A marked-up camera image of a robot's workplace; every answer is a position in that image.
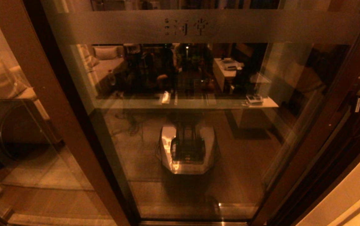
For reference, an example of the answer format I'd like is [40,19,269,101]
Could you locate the dark brown door jamb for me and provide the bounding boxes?
[271,63,360,226]

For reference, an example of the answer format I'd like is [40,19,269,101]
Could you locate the brown framed sliding glass door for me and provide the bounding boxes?
[40,0,360,226]

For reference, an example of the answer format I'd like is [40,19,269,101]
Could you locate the brown framed fixed glass panel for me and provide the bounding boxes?
[0,0,141,226]

